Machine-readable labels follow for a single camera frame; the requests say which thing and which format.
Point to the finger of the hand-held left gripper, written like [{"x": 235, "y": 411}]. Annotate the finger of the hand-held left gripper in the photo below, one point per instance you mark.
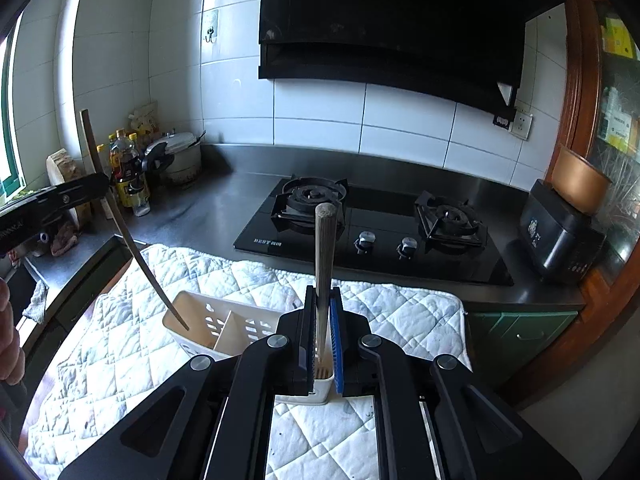
[{"x": 75, "y": 195}]

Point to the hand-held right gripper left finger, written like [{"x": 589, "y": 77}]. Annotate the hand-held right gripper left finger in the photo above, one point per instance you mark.
[{"x": 309, "y": 345}]

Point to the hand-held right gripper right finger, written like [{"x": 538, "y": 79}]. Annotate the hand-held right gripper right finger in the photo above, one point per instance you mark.
[{"x": 337, "y": 350}]

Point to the white plastic utensil holder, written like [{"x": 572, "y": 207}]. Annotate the white plastic utensil holder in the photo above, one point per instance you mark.
[{"x": 200, "y": 320}]

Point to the person's left hand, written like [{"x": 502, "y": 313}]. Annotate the person's left hand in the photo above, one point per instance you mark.
[{"x": 7, "y": 330}]

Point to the round wooden cutting board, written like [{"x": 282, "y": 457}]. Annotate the round wooden cutting board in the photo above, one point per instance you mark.
[{"x": 62, "y": 170}]

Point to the yellow-capped bottle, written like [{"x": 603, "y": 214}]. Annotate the yellow-capped bottle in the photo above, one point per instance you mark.
[{"x": 104, "y": 160}]

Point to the pink cloth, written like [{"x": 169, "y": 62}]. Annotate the pink cloth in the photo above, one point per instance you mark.
[{"x": 64, "y": 240}]

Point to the small clear bottle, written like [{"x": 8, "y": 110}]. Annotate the small clear bottle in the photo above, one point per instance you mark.
[{"x": 141, "y": 200}]

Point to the white quilted blanket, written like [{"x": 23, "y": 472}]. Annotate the white quilted blanket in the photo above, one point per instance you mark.
[{"x": 400, "y": 310}]

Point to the white rag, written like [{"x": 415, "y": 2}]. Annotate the white rag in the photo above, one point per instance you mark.
[{"x": 35, "y": 302}]

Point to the metal pressure cooker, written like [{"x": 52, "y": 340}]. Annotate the metal pressure cooker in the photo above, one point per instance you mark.
[{"x": 182, "y": 160}]

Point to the black glass gas stove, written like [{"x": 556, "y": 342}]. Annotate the black glass gas stove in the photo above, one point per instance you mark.
[{"x": 380, "y": 232}]

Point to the black stove pan support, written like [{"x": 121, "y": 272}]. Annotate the black stove pan support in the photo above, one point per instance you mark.
[
  {"x": 310, "y": 205},
  {"x": 450, "y": 220}
]

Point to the green cabinet door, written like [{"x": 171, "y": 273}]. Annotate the green cabinet door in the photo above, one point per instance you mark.
[{"x": 520, "y": 345}]

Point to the black rice cooker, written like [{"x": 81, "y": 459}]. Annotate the black rice cooker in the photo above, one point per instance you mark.
[{"x": 555, "y": 240}]

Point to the copper inner pot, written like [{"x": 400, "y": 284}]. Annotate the copper inner pot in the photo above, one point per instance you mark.
[{"x": 575, "y": 180}]

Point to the black range hood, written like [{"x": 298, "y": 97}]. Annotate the black range hood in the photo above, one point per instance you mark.
[{"x": 390, "y": 25}]

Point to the wooden glass-door cabinet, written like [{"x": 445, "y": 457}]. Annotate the wooden glass-door cabinet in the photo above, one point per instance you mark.
[{"x": 580, "y": 85}]

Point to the yellow box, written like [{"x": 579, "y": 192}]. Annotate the yellow box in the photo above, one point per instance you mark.
[{"x": 617, "y": 37}]

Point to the green window frame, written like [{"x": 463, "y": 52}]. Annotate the green window frame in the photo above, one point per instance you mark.
[{"x": 7, "y": 125}]

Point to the metal wall hook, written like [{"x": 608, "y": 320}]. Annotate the metal wall hook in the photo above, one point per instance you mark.
[{"x": 210, "y": 27}]

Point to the white wall socket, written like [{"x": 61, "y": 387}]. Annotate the white wall socket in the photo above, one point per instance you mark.
[{"x": 522, "y": 125}]

